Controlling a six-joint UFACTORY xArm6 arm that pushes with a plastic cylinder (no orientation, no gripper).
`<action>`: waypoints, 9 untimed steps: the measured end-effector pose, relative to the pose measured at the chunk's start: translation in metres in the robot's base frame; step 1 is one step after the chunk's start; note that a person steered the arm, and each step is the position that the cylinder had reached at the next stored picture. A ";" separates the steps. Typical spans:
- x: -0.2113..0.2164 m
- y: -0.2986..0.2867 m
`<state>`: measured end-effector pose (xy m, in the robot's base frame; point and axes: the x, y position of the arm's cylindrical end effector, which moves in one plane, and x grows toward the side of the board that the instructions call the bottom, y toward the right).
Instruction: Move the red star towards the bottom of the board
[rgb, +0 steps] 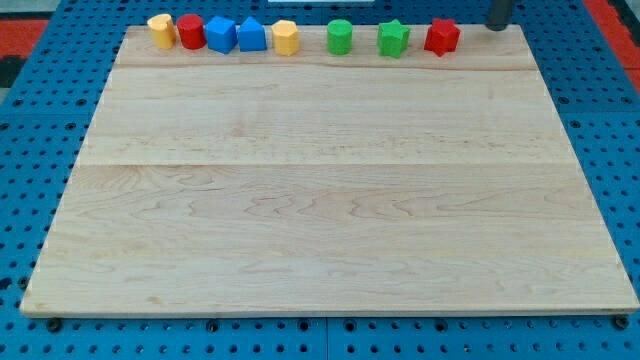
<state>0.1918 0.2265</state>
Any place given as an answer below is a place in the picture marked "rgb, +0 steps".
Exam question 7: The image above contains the wooden board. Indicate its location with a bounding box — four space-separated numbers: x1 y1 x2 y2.
21 25 639 318

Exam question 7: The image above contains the green star block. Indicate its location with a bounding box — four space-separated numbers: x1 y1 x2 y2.
376 19 411 58

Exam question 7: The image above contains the red star block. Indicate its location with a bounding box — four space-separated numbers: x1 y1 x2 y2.
423 18 461 57

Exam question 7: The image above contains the yellow hexagon block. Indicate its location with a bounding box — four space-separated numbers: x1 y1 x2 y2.
271 20 300 56

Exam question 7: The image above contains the green cylinder block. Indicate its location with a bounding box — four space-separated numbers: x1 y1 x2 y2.
327 19 353 55

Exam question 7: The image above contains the blue pentagon block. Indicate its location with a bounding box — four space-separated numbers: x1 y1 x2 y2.
237 16 267 52

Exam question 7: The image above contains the blue cube block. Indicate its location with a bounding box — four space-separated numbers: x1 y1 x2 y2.
204 16 238 54

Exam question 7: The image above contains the red cylinder block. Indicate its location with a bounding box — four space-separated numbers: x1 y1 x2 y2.
177 14 207 50

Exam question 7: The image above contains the yellow heart block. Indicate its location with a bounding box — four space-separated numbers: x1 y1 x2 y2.
147 13 176 50

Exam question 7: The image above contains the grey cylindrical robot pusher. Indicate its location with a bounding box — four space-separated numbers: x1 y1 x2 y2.
485 0 516 32

